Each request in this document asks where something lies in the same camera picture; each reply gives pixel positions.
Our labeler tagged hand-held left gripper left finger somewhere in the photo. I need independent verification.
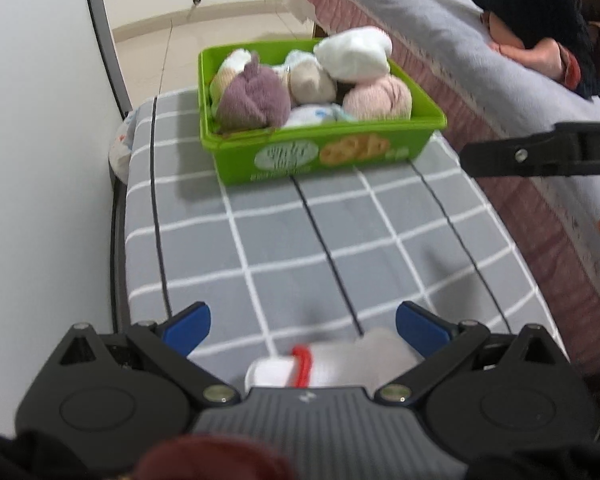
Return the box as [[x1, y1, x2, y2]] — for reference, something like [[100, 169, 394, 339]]
[[55, 301, 242, 406]]

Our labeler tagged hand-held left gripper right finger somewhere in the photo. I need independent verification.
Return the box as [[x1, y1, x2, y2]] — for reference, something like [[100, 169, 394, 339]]
[[375, 301, 563, 405]]

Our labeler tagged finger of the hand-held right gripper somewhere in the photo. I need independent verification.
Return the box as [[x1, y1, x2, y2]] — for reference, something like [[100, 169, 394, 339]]
[[459, 121, 600, 179]]

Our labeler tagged white sock with red stripe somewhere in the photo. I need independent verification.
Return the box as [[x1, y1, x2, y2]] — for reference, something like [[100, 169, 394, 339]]
[[244, 327, 423, 390]]

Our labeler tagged green plastic bin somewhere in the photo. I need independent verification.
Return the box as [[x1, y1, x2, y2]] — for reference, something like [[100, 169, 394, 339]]
[[198, 39, 448, 187]]

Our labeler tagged purple sock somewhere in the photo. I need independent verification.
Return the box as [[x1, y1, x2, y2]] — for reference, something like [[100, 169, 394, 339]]
[[211, 51, 292, 133]]

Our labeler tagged white and beige sock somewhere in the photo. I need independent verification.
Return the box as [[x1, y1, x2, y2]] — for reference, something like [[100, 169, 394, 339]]
[[209, 48, 253, 106]]

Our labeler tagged grey checked covered desktop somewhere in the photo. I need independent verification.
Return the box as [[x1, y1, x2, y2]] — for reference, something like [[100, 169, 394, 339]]
[[111, 87, 568, 391]]

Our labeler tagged bed with pink skirt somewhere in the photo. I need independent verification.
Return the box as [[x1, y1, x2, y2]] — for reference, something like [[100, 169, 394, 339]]
[[285, 0, 600, 391]]

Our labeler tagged maroon cloth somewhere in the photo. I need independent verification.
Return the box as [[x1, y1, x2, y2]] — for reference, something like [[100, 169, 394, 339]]
[[132, 434, 293, 480]]

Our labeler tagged pink rolled sock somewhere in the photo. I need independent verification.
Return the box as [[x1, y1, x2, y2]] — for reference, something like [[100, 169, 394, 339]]
[[341, 74, 413, 122]]

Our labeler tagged grey bed blanket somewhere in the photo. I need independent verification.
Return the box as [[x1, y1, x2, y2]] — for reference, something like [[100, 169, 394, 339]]
[[310, 0, 600, 281]]

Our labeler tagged white printed plastic bag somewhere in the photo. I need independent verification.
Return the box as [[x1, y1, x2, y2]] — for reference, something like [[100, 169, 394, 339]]
[[107, 110, 138, 181]]

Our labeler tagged white cabinet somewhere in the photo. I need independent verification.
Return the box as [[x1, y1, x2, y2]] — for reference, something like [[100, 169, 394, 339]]
[[0, 0, 132, 436]]

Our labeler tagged black elastic strap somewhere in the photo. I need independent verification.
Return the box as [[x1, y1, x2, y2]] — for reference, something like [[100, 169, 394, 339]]
[[289, 174, 365, 337], [150, 97, 173, 313], [414, 164, 508, 333]]

